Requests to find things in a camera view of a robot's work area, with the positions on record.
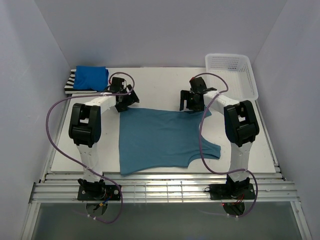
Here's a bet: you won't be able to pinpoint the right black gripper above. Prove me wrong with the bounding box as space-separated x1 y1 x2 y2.
180 90 205 113

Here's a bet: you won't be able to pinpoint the white plastic basket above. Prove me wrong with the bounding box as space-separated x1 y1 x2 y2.
205 53 259 101

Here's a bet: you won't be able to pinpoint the black white striped tank top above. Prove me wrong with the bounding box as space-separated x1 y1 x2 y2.
64 69 97 95

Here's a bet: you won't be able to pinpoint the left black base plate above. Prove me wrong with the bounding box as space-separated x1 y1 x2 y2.
77 184 121 202

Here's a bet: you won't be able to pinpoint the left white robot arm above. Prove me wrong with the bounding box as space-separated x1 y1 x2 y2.
68 77 140 201

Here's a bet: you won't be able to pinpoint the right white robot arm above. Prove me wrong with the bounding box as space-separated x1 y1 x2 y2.
179 74 260 200

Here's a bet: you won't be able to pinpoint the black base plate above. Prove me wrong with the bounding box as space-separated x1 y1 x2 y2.
204 183 256 200
77 184 121 202

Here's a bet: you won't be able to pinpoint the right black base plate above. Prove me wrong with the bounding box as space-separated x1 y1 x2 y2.
204 183 256 200

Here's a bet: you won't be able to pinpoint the blue tank top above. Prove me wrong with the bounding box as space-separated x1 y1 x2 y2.
73 65 109 92

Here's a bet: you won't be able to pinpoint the light teal tank top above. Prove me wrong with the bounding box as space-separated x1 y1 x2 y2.
118 108 221 176

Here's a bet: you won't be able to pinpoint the aluminium frame rails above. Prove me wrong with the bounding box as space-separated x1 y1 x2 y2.
21 102 312 240

